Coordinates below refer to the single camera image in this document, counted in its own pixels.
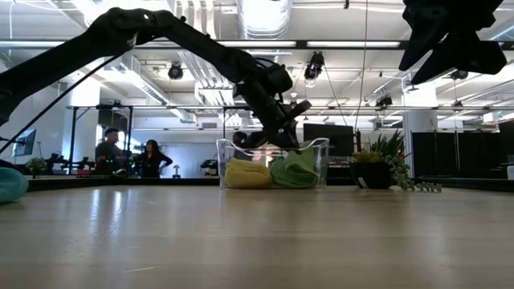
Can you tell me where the black aluminium table frame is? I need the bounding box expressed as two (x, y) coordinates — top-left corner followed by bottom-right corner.
(27, 175), (514, 193)

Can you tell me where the clear plastic bin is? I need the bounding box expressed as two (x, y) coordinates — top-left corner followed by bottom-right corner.
(216, 138), (330, 189)

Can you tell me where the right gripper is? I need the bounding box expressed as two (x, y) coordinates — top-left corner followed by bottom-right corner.
(398, 0), (508, 86)

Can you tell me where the teal microfiber towel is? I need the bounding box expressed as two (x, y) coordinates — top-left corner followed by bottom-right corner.
(0, 167), (30, 205)

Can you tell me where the small green bush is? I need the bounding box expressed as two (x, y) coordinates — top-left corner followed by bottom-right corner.
(26, 157), (49, 176)

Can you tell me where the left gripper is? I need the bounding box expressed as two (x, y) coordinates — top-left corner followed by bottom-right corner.
(235, 78), (312, 150)

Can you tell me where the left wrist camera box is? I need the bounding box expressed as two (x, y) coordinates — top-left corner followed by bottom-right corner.
(256, 63), (294, 96)

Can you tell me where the silver ventilation duct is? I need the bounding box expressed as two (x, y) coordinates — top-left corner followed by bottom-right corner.
(235, 0), (293, 83)

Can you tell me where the black partition screen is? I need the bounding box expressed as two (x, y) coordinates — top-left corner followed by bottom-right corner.
(412, 130), (514, 180)

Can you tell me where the small desk monitor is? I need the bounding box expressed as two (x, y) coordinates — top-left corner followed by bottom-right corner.
(11, 128), (38, 158)

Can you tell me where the black monitor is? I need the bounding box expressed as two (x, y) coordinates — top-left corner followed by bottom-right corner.
(303, 123), (355, 157)

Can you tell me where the background workstation frame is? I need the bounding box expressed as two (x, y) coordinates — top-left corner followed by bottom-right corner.
(66, 104), (134, 172)

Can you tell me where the yellow microfiber towel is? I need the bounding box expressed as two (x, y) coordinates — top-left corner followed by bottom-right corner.
(223, 158), (273, 189)

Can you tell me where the potted succulent plant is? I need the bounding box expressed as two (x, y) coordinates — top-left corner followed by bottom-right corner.
(349, 128), (443, 193)

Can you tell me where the green microfiber towel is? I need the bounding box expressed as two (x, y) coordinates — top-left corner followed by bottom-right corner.
(269, 147), (320, 189)

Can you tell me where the person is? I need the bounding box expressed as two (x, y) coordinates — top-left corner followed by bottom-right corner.
(94, 127), (126, 177)
(231, 131), (251, 161)
(139, 139), (173, 179)

